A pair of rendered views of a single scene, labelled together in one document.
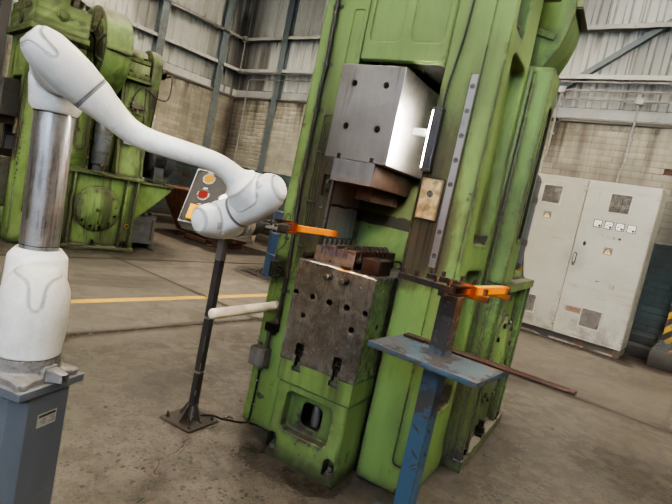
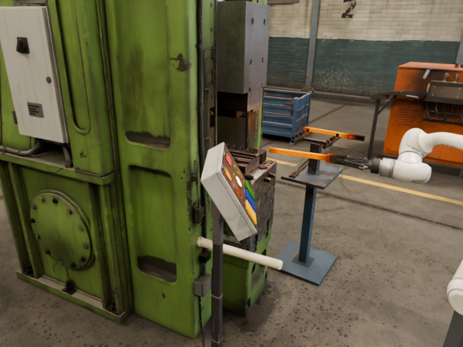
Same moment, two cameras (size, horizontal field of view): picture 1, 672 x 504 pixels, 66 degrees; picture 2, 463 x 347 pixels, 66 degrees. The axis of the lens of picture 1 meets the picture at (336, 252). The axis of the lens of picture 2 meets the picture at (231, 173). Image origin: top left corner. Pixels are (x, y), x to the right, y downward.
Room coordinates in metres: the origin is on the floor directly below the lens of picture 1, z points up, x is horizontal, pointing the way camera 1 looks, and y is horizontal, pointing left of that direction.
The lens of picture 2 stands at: (2.41, 1.85, 1.65)
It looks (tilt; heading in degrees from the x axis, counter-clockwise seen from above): 22 degrees down; 267
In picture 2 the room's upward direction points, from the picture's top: 1 degrees clockwise
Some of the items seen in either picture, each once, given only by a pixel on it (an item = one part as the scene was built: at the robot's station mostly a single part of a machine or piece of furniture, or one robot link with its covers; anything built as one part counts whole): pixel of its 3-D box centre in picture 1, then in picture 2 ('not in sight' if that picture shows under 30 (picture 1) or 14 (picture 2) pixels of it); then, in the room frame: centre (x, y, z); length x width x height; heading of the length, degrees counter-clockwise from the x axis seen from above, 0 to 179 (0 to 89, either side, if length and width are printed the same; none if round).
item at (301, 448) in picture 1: (336, 406); (220, 258); (2.36, -0.15, 0.23); 0.55 x 0.37 x 0.47; 151
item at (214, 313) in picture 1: (245, 309); (239, 253); (2.28, 0.35, 0.62); 0.44 x 0.05 x 0.05; 151
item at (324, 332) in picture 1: (356, 313); (221, 196); (2.36, -0.15, 0.69); 0.56 x 0.38 x 0.45; 151
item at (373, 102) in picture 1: (393, 125); (223, 46); (2.35, -0.14, 1.56); 0.42 x 0.39 x 0.40; 151
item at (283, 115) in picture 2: not in sight; (269, 112); (1.46, -4.04, 0.36); 1.20 x 0.80 x 0.72; 149
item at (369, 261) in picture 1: (376, 266); (255, 155); (2.16, -0.18, 0.95); 0.12 x 0.08 x 0.06; 151
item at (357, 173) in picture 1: (373, 178); (219, 95); (2.37, -0.10, 1.32); 0.42 x 0.20 x 0.10; 151
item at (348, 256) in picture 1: (356, 255); (218, 158); (2.37, -0.10, 0.96); 0.42 x 0.20 x 0.09; 151
